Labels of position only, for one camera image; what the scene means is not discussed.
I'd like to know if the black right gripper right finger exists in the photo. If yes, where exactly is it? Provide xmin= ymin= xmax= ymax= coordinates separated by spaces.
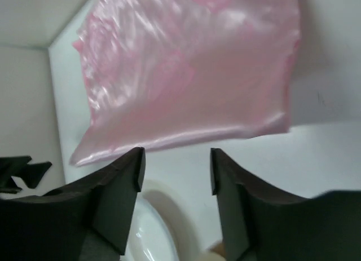
xmin=210 ymin=148 xmax=360 ymax=260

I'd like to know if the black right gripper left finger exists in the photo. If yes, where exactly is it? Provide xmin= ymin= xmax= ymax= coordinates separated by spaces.
xmin=1 ymin=147 xmax=146 ymax=260

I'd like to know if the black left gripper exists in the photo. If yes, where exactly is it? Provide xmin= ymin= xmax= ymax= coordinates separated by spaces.
xmin=1 ymin=156 xmax=52 ymax=199

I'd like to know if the pink satin rose cloth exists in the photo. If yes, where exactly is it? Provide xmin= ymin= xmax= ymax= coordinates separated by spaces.
xmin=69 ymin=0 xmax=301 ymax=166

